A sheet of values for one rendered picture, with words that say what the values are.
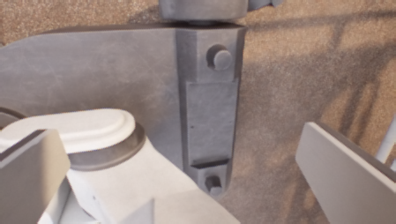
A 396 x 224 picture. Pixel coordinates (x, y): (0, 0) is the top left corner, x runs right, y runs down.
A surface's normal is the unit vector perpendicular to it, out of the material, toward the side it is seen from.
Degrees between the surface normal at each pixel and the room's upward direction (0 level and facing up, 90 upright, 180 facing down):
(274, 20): 0
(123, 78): 0
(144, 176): 90
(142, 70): 0
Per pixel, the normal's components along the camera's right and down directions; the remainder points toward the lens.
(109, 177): 0.00, -0.88
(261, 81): 0.24, 0.46
